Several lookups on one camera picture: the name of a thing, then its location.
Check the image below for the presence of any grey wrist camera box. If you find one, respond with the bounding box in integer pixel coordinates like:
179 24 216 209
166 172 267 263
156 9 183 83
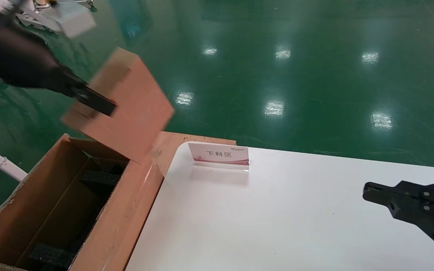
46 1 98 39

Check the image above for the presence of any white metal stand base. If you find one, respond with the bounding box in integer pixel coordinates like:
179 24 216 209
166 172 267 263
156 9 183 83
15 0 97 32

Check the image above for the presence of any small cardboard box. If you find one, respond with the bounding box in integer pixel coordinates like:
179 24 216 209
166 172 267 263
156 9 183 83
62 47 176 166

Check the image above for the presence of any large cardboard box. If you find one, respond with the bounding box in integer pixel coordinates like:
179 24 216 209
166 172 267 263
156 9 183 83
0 134 165 271

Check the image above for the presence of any acrylic sign with red print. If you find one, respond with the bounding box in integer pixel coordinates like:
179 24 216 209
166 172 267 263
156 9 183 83
188 142 250 173

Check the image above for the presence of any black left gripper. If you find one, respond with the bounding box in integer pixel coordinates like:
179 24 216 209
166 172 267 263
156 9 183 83
0 4 118 117

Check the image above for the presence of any black foam pad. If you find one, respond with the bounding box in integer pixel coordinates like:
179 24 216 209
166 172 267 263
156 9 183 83
81 157 128 196
29 243 76 269

